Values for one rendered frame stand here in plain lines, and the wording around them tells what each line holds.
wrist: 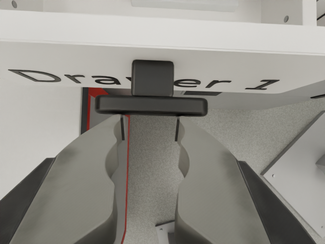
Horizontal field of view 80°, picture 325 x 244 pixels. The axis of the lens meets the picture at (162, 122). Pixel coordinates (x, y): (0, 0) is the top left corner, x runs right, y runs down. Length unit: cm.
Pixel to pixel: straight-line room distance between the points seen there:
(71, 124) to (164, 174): 81
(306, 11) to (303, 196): 117
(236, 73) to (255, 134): 102
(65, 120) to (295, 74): 27
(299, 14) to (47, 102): 30
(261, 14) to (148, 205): 99
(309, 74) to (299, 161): 109
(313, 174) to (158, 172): 81
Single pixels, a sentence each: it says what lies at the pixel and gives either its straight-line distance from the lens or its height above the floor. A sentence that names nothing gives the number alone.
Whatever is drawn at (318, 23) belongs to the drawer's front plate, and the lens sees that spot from 28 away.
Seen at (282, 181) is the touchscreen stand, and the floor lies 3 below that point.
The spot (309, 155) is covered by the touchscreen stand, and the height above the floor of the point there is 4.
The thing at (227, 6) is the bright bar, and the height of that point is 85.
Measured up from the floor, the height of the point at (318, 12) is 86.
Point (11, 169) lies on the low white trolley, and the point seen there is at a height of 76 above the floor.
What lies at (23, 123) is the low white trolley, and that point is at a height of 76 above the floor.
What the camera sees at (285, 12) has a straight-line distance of 22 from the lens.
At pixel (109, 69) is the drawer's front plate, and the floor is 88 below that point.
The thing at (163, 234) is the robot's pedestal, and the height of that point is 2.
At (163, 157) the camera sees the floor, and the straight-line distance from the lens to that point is 105.
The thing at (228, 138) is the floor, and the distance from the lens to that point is 111.
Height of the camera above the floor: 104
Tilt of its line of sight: 86 degrees down
